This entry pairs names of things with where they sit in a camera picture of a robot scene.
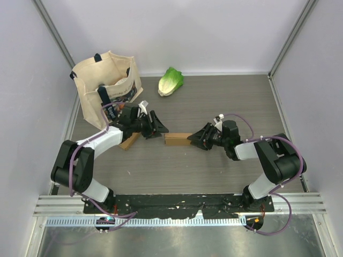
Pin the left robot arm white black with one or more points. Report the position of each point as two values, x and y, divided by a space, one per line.
74 163

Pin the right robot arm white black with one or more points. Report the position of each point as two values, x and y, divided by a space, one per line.
279 159

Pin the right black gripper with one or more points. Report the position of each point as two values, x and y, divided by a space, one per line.
201 140

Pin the green lettuce head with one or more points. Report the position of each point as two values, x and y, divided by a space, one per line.
170 82

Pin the beige canvas tote bag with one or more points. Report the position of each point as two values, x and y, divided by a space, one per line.
95 80

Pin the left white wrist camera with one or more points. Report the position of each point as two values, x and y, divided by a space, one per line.
142 108

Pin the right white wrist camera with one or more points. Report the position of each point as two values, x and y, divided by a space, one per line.
218 120

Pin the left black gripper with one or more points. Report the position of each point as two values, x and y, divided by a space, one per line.
154 127

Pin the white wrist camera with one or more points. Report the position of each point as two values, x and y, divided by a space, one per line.
218 120
142 108

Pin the white item inside bag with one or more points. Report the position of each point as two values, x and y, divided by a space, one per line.
121 81

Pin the brown cardboard box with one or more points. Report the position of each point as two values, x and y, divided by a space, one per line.
130 141

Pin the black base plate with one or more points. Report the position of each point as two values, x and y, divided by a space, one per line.
179 206

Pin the white slotted cable duct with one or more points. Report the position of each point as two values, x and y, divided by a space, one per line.
136 223

